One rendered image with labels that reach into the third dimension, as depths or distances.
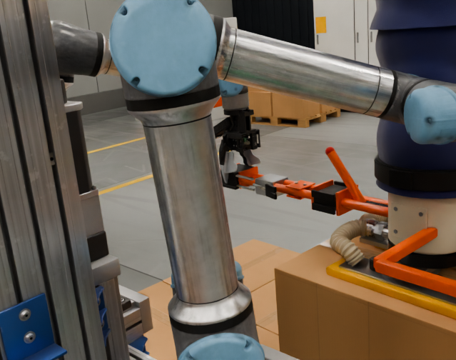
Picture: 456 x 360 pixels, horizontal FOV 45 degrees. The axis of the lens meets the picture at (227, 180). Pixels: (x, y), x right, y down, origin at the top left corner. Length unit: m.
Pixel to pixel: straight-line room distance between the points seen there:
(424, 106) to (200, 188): 0.30
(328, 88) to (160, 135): 0.28
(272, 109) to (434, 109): 8.04
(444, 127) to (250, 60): 0.27
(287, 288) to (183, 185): 0.70
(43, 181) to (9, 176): 0.05
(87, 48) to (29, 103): 0.42
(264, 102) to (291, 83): 8.00
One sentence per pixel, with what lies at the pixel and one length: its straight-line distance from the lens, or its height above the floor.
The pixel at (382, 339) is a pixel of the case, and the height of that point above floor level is 1.00.
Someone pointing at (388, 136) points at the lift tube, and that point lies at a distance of 1.14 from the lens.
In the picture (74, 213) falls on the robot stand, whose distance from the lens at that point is 0.87.
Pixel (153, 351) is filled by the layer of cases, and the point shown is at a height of 0.54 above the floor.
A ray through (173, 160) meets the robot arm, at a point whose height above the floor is 1.49.
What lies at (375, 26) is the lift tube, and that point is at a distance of 1.12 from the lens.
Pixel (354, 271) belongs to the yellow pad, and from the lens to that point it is 1.25.
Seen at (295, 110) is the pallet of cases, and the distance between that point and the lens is 8.46.
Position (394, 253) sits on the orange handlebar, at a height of 1.21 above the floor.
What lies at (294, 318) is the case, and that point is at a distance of 1.34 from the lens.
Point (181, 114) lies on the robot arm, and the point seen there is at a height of 1.54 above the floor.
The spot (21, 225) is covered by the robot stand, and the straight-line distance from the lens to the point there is 0.83.
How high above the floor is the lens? 1.64
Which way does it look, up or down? 16 degrees down
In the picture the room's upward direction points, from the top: 5 degrees counter-clockwise
